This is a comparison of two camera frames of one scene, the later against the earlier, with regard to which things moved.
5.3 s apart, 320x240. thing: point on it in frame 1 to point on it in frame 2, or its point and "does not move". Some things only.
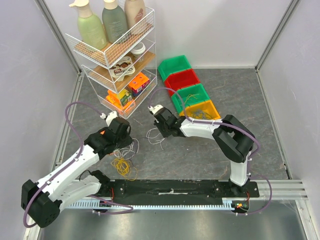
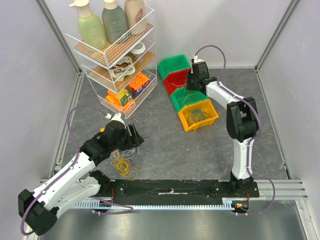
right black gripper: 159,126 to 191,83
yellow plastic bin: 203,110 does not move
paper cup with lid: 139,48 does not move
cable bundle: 122,163 does not move
